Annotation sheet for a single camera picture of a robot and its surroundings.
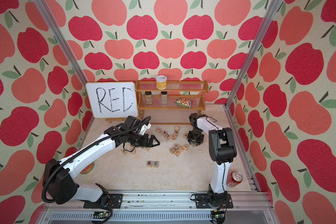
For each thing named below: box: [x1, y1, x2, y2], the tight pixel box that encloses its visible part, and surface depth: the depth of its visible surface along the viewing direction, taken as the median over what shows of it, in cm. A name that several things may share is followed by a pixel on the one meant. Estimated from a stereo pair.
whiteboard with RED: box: [85, 81, 139, 119], surface depth 103 cm
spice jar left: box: [145, 91, 153, 105], surface depth 98 cm
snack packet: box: [174, 97, 194, 109], surface depth 97 cm
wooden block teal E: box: [153, 160, 160, 168], surface depth 88 cm
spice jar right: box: [161, 91, 168, 105], surface depth 98 cm
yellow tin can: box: [155, 75, 168, 91], surface depth 91 cm
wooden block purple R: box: [146, 160, 153, 168], surface depth 88 cm
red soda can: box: [226, 170, 244, 188], surface depth 73 cm
